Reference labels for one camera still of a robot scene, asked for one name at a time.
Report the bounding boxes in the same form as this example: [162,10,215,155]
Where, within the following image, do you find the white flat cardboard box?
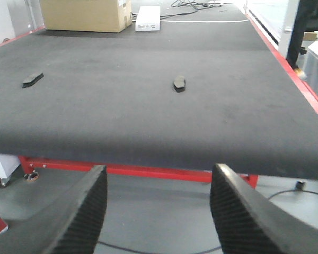
[135,6,161,32]

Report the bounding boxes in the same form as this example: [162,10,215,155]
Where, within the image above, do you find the black conveyor belt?
[0,4,318,182]

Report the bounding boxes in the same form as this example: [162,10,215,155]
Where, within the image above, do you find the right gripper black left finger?
[0,165,108,253]

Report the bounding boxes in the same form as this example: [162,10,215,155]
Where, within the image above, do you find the black floor cable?
[160,0,223,20]

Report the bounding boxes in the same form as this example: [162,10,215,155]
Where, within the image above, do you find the grey brake pad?
[173,75,186,93]
[22,72,44,88]

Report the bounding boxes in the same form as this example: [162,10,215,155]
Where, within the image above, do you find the white cable on belt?
[160,19,250,23]

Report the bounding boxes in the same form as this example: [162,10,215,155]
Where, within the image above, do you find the red metal frame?
[0,10,318,189]

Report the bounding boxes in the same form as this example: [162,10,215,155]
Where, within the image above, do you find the person's black trouser leg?
[286,0,318,72]

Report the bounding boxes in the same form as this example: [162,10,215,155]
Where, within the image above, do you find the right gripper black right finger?
[209,164,318,253]

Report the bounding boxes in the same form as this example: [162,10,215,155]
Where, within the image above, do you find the large brown cardboard box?
[40,0,132,33]

